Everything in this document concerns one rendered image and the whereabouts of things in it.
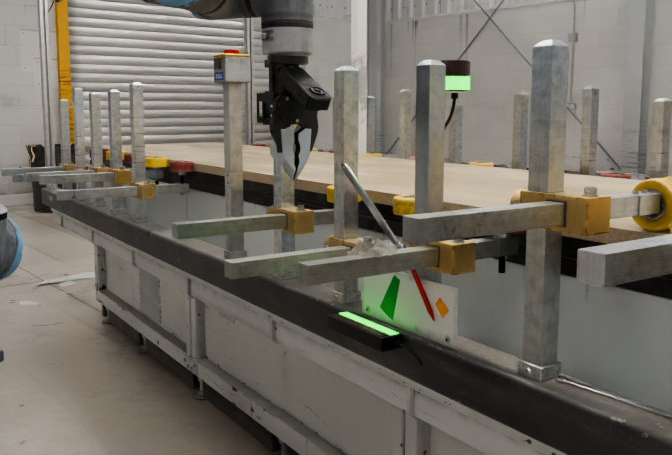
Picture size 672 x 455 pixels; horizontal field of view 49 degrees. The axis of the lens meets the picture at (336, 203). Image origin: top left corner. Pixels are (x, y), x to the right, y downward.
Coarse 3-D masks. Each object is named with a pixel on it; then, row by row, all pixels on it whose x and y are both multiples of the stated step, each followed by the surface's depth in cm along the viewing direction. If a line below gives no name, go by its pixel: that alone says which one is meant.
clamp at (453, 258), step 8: (448, 240) 121; (464, 240) 121; (440, 248) 119; (448, 248) 118; (456, 248) 117; (464, 248) 118; (472, 248) 119; (440, 256) 120; (448, 256) 118; (456, 256) 117; (464, 256) 118; (472, 256) 119; (440, 264) 120; (448, 264) 118; (456, 264) 118; (464, 264) 119; (472, 264) 120; (448, 272) 118; (456, 272) 118; (464, 272) 119
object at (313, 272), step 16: (480, 240) 127; (496, 240) 127; (512, 240) 129; (352, 256) 113; (384, 256) 114; (400, 256) 116; (416, 256) 117; (432, 256) 119; (480, 256) 125; (496, 256) 128; (304, 272) 107; (320, 272) 108; (336, 272) 109; (352, 272) 111; (368, 272) 112; (384, 272) 114
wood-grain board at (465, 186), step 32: (192, 160) 267; (256, 160) 267; (320, 160) 267; (384, 160) 267; (320, 192) 187; (384, 192) 165; (448, 192) 164; (480, 192) 164; (512, 192) 164; (608, 192) 164
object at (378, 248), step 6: (360, 240) 114; (378, 240) 115; (360, 246) 114; (366, 246) 114; (372, 246) 114; (378, 246) 114; (384, 246) 114; (390, 246) 115; (348, 252) 115; (354, 252) 113; (360, 252) 113; (366, 252) 112; (372, 252) 111; (378, 252) 111; (384, 252) 113; (390, 252) 114; (396, 252) 115
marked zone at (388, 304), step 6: (396, 282) 130; (390, 288) 132; (396, 288) 130; (390, 294) 132; (396, 294) 130; (384, 300) 133; (390, 300) 132; (396, 300) 130; (384, 306) 133; (390, 306) 132; (384, 312) 134; (390, 312) 132; (390, 318) 132
